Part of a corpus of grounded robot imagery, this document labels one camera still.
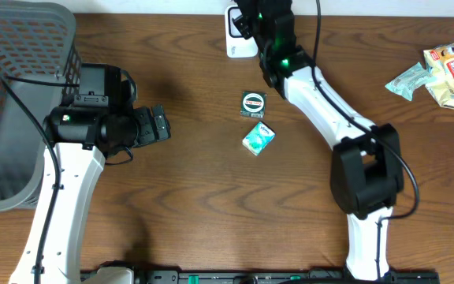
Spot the dark green round-logo box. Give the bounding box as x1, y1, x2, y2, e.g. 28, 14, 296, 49
240, 91, 266, 118

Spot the teal tissue pack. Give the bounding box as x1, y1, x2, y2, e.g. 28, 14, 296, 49
242, 121, 275, 156

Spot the teal wet wipes pack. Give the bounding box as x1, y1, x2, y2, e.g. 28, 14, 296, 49
385, 62, 436, 101

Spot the white blue-edged snack bag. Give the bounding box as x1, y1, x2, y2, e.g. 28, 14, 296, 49
423, 43, 454, 109

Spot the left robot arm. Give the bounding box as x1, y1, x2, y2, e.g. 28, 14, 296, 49
9, 63, 171, 283

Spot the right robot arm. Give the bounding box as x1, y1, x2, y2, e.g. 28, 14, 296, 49
233, 0, 404, 281

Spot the white barcode scanner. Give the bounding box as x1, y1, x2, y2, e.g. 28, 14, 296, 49
224, 5, 259, 58

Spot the grey plastic mesh basket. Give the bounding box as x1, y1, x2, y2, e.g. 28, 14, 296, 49
0, 1, 82, 211

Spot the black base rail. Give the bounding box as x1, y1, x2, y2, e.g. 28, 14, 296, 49
80, 269, 441, 284

